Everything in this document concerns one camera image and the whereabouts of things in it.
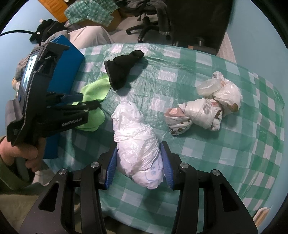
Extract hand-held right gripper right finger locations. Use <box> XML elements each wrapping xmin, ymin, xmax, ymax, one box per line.
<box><xmin>160</xmin><ymin>141</ymin><xmax>258</xmax><ymax>234</ymax></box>

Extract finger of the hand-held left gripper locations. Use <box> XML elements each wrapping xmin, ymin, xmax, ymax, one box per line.
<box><xmin>54</xmin><ymin>100</ymin><xmax>102</xmax><ymax>115</ymax></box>
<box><xmin>46</xmin><ymin>92</ymin><xmax>84</xmax><ymax>106</ymax></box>

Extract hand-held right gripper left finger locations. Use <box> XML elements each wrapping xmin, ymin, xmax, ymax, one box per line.
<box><xmin>19</xmin><ymin>146</ymin><xmax>118</xmax><ymax>234</ymax></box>

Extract green microfibre cloth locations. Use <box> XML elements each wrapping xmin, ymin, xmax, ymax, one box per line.
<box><xmin>73</xmin><ymin>74</ymin><xmax>111</xmax><ymax>132</ymax></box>

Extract blue cardboard box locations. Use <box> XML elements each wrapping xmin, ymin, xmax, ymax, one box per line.
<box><xmin>43</xmin><ymin>35</ymin><xmax>85</xmax><ymax>159</ymax></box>

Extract plain white plastic bag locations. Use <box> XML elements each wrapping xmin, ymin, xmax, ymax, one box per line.
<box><xmin>110</xmin><ymin>100</ymin><xmax>164</xmax><ymax>190</ymax></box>

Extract person's left forearm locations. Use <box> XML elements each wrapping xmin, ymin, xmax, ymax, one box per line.
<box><xmin>0</xmin><ymin>155</ymin><xmax>45</xmax><ymax>196</ymax></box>

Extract person's left hand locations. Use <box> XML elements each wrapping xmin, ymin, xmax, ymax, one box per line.
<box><xmin>0</xmin><ymin>135</ymin><xmax>46</xmax><ymax>174</ymax></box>

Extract black sock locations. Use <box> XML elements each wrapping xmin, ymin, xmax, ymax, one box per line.
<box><xmin>104</xmin><ymin>50</ymin><xmax>144</xmax><ymax>91</ymax></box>

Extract black clothes pile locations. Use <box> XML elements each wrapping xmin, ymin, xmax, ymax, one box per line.
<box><xmin>30</xmin><ymin>19</ymin><xmax>68</xmax><ymax>44</ymax></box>

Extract beige duvet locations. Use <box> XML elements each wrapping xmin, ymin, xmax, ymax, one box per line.
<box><xmin>65</xmin><ymin>26</ymin><xmax>114</xmax><ymax>49</ymax></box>

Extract patterned white plastic bag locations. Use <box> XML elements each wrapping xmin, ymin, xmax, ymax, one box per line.
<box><xmin>164</xmin><ymin>71</ymin><xmax>243</xmax><ymax>136</ymax></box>

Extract wooden wardrobe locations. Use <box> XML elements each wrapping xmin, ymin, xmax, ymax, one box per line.
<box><xmin>38</xmin><ymin>0</ymin><xmax>68</xmax><ymax>23</ymax></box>

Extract green checked cloth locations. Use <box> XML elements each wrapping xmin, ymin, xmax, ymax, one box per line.
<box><xmin>65</xmin><ymin>0</ymin><xmax>120</xmax><ymax>26</ymax></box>

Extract large brown cardboard box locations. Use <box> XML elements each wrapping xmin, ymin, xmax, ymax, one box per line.
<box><xmin>79</xmin><ymin>9</ymin><xmax>123</xmax><ymax>32</ymax></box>

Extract black office chair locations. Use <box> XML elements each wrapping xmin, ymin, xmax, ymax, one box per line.
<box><xmin>125</xmin><ymin>0</ymin><xmax>171</xmax><ymax>43</ymax></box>

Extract person's olive trousers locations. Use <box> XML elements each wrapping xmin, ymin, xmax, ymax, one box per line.
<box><xmin>0</xmin><ymin>192</ymin><xmax>45</xmax><ymax>234</ymax></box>

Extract dark grey garment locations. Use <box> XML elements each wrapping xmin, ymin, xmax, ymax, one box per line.
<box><xmin>155</xmin><ymin>0</ymin><xmax>171</xmax><ymax>35</ymax></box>

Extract black fabric wardrobe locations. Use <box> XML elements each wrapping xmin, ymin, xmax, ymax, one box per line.
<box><xmin>168</xmin><ymin>0</ymin><xmax>234</xmax><ymax>55</ymax></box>

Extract black cable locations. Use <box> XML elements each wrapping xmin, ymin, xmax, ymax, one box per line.
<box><xmin>0</xmin><ymin>30</ymin><xmax>36</xmax><ymax>36</ymax></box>

